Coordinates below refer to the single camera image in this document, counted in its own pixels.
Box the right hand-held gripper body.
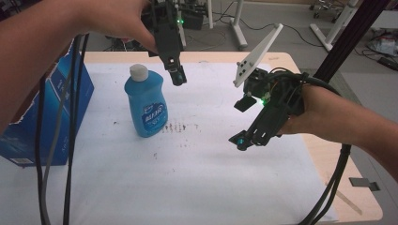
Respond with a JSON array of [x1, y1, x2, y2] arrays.
[[233, 22, 306, 123]]

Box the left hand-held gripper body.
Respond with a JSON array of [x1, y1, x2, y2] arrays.
[[142, 0, 186, 72]]

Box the blue detergent bottle white cap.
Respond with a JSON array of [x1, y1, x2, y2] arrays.
[[124, 63, 169, 139]]

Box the person's right hand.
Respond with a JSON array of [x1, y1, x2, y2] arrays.
[[276, 83, 342, 142]]

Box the person's left hand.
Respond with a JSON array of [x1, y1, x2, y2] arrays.
[[73, 0, 159, 54]]

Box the dark equipment on floor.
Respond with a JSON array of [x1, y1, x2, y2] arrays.
[[175, 0, 215, 32]]

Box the white table cloth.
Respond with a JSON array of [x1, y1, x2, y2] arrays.
[[0, 62, 340, 225]]

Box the white table leg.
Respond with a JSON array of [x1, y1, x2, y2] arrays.
[[309, 0, 360, 53], [229, 0, 250, 52]]

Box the black metal pole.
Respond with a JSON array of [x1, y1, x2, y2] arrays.
[[313, 0, 392, 83]]

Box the grey tape piece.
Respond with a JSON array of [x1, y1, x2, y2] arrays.
[[348, 176, 381, 192]]

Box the clutter pile on floor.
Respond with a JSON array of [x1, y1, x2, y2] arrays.
[[365, 29, 398, 71]]

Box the blue cardboard box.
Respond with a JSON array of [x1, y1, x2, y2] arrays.
[[0, 43, 95, 167]]

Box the black floor cable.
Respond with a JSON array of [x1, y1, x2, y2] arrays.
[[212, 0, 325, 49]]

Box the thick black cable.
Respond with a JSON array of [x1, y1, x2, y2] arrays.
[[266, 67, 352, 225]]

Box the grey cable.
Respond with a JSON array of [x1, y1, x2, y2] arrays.
[[40, 69, 73, 225]]

